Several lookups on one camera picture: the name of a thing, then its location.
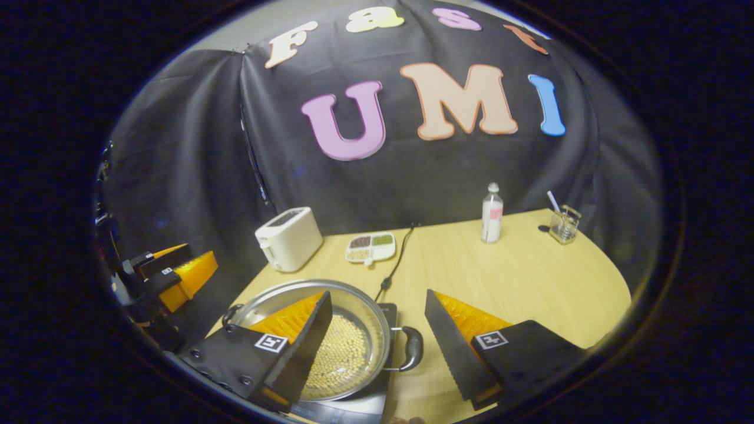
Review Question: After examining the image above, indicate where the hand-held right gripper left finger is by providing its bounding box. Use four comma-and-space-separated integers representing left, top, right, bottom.
177, 290, 334, 413

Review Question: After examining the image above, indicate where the black induction cooktop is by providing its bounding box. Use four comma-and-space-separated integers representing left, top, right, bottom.
283, 302, 399, 424

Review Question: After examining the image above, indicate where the pile of yellow soybeans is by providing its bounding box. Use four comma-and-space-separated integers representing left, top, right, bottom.
303, 330, 369, 392

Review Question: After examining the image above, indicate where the white divided dish with beans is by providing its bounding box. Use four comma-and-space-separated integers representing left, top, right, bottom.
345, 232, 396, 267

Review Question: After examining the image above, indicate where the wire mesh holder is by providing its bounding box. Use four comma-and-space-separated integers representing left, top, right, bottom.
548, 204, 583, 245

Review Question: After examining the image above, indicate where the clear bottle with pink label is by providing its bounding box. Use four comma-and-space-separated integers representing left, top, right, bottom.
481, 183, 504, 244

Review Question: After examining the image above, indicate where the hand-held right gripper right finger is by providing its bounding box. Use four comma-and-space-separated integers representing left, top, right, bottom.
424, 288, 590, 412

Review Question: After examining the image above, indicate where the white toaster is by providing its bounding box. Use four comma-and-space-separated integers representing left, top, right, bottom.
254, 207, 324, 273

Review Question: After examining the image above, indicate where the steel pot with black handles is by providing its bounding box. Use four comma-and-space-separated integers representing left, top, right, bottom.
221, 279, 424, 402

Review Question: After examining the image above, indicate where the black power cable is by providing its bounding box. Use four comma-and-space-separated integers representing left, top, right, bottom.
375, 223, 420, 302

